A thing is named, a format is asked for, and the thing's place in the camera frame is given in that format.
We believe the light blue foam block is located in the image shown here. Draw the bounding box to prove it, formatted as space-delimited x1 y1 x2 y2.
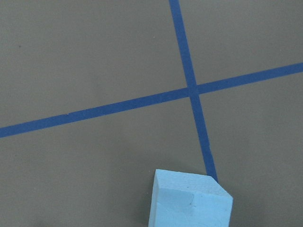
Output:
148 169 233 227

